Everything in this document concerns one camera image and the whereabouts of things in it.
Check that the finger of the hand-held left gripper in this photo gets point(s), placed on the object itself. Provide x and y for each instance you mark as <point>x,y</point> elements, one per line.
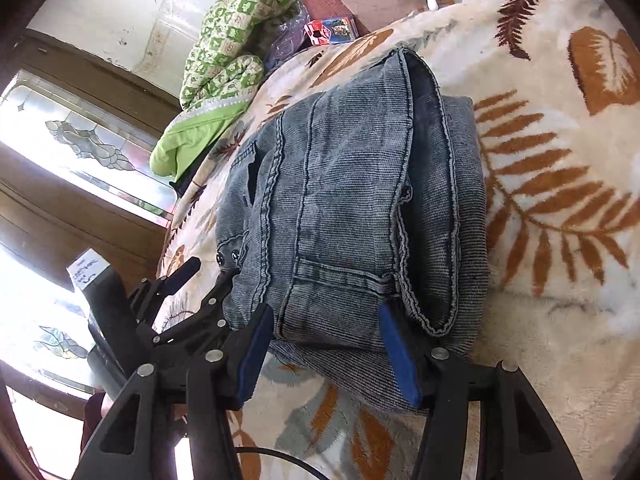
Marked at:
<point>220,305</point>
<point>186,269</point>

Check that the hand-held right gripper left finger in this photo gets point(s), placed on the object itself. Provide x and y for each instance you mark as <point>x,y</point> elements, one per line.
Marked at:
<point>255,355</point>

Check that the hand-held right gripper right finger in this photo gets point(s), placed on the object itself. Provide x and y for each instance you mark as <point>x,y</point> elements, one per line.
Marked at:
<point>400,360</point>

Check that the light green cloth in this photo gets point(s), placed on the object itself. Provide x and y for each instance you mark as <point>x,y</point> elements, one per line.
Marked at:
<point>185,140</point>

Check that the stained glass window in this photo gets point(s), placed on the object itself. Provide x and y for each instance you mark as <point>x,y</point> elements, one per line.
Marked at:
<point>75,140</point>

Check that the leaf-printed cream blanket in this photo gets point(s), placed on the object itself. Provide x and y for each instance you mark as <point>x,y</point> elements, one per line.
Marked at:
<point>550,185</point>

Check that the green patterned quilt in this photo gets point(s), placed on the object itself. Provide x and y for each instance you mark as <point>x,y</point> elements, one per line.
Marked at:
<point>225,35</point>

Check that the purple plastic bag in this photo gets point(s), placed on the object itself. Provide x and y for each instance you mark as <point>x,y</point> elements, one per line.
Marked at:
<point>285,45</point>

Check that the small colourful card box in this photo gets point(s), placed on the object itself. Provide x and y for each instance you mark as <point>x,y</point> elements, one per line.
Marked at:
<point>332,30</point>

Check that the wooden window frame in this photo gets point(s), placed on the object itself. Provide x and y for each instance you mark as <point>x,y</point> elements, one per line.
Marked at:
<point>75,240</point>

